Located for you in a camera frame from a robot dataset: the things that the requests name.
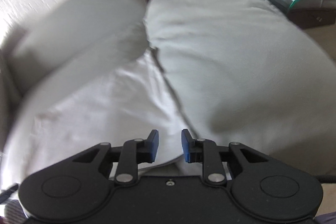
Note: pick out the grey fabric sofa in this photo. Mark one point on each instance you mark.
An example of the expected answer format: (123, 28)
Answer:
(238, 70)

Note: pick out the light grey t-shirt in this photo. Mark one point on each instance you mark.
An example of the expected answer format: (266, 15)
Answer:
(127, 103)

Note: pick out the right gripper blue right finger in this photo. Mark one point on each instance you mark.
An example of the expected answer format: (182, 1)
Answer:
(206, 152)

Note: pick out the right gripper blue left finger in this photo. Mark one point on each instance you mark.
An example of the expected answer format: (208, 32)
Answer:
(133, 153)

